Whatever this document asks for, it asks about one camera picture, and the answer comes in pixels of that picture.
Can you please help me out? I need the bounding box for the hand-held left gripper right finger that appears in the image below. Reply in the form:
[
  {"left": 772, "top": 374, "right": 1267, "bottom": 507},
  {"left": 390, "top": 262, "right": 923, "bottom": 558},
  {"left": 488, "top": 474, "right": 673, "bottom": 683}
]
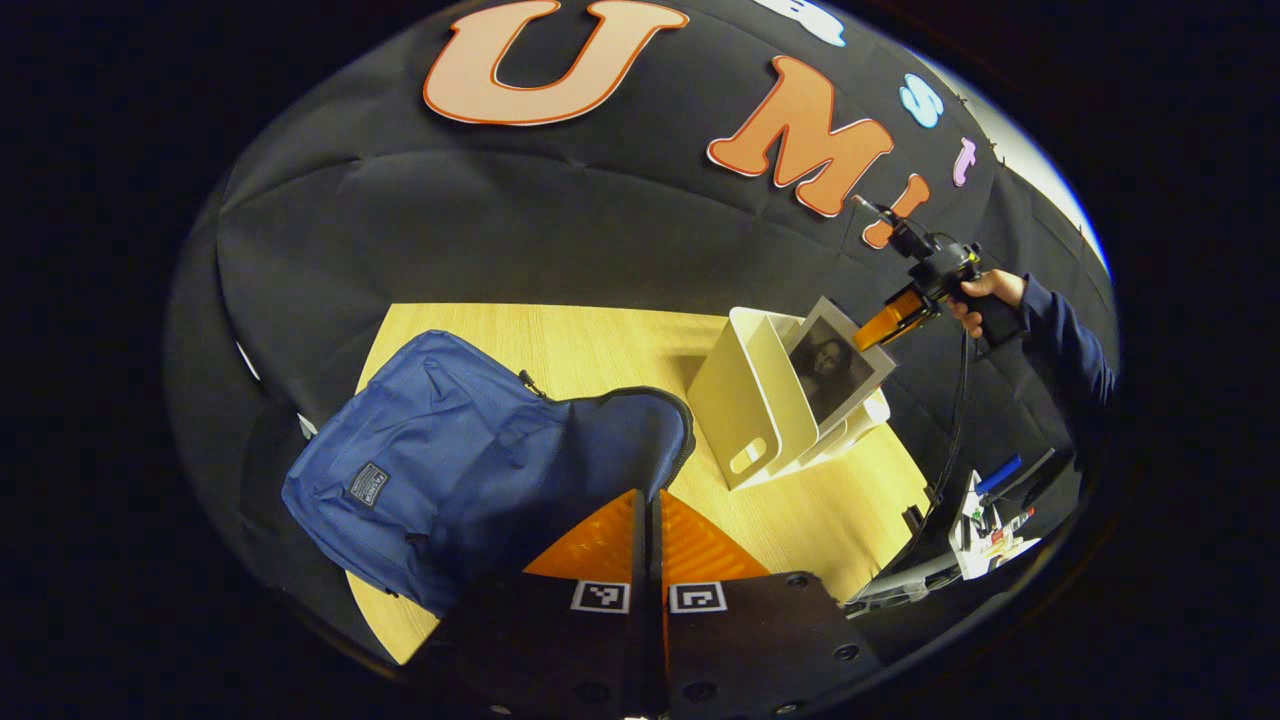
[{"left": 655, "top": 488, "right": 881, "bottom": 716}]

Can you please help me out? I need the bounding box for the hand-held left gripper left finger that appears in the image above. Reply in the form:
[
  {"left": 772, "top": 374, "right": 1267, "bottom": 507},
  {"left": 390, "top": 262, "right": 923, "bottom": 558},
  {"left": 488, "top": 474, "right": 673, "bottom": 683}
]
[{"left": 415, "top": 488, "right": 649, "bottom": 716}]

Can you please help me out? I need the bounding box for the white portrait cover book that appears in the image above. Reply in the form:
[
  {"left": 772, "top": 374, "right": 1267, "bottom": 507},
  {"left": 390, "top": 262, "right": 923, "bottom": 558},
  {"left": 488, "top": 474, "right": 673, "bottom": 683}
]
[{"left": 787, "top": 296, "right": 898, "bottom": 426}]

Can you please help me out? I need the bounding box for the white bookshelf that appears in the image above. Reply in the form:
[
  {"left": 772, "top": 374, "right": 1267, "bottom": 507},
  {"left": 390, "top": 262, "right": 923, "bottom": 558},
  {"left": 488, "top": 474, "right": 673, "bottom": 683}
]
[{"left": 687, "top": 307, "right": 891, "bottom": 491}]

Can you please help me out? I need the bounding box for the blue schoolbag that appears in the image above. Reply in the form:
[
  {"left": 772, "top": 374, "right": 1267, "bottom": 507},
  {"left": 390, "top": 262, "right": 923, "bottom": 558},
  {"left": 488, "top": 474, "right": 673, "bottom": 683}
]
[{"left": 282, "top": 330, "right": 696, "bottom": 616}]

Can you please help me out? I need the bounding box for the grey flat device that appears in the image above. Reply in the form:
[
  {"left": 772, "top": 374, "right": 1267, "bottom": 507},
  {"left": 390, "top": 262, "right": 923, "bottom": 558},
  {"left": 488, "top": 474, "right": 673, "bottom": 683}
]
[{"left": 845, "top": 555, "right": 966, "bottom": 613}]

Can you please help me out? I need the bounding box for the blue pen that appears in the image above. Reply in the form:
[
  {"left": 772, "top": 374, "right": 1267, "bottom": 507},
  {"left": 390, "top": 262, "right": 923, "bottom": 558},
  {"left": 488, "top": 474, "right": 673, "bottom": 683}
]
[{"left": 975, "top": 455, "right": 1023, "bottom": 496}]

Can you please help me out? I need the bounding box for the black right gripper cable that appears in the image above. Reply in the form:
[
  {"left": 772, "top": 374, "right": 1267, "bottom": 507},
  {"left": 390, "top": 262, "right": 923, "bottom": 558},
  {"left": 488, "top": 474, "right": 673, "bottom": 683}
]
[{"left": 905, "top": 330, "right": 976, "bottom": 561}]

